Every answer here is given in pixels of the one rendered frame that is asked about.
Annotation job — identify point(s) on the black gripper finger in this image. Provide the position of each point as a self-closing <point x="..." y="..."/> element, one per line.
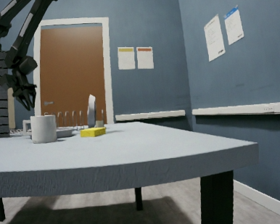
<point x="20" y="99"/>
<point x="30" y="93"/>

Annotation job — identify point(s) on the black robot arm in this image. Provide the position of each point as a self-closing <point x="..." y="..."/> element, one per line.
<point x="16" y="57"/>

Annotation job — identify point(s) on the small white cup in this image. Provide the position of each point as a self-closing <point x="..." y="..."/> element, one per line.
<point x="100" y="124"/>

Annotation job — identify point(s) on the yellow sponge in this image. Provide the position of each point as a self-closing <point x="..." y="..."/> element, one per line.
<point x="93" y="133"/>

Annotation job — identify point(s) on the white plate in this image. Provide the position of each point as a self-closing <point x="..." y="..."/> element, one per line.
<point x="91" y="111"/>
<point x="62" y="132"/>

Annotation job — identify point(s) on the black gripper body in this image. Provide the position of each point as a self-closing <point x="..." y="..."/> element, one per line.
<point x="28" y="86"/>

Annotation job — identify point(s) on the beige tiled splashback wall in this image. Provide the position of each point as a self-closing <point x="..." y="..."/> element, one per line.
<point x="11" y="107"/>

